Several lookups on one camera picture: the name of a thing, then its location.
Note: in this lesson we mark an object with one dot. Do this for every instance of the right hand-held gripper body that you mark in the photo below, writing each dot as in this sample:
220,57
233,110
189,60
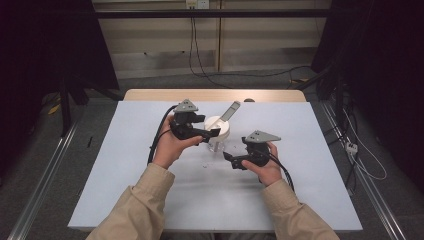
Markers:
258,150

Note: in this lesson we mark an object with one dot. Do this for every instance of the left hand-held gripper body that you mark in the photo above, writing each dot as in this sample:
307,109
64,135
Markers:
185,128

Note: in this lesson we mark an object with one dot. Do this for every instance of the clear plastic jar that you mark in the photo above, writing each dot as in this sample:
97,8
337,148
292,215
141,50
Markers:
218,145

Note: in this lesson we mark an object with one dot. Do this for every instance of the person's left hand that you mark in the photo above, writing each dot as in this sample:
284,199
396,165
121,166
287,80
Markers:
170,146

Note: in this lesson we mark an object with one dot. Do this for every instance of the person's right hand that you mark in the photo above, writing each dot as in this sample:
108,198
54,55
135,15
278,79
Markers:
270,173

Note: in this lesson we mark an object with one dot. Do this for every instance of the wooden table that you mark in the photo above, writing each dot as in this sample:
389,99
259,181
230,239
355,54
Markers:
150,95

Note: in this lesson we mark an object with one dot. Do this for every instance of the white table mat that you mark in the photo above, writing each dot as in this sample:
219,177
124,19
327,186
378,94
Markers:
133,186

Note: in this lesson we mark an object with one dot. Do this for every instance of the white power strip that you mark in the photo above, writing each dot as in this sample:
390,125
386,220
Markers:
351,147

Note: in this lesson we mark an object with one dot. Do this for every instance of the small black floor object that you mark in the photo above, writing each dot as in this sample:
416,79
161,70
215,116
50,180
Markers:
89,141

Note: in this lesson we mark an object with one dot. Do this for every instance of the black metal stand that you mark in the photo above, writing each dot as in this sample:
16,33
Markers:
65,106

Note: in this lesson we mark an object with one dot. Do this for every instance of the yellow floor tape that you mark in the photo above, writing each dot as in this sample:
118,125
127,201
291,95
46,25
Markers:
54,109

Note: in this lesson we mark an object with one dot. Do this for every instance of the black curtain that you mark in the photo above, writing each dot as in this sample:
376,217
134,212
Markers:
383,50
40,50

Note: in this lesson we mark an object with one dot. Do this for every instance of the white wall outlet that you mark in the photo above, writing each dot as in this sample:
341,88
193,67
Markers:
197,4

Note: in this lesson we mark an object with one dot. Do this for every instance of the metal floor rail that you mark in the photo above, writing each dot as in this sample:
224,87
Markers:
373,196
43,180

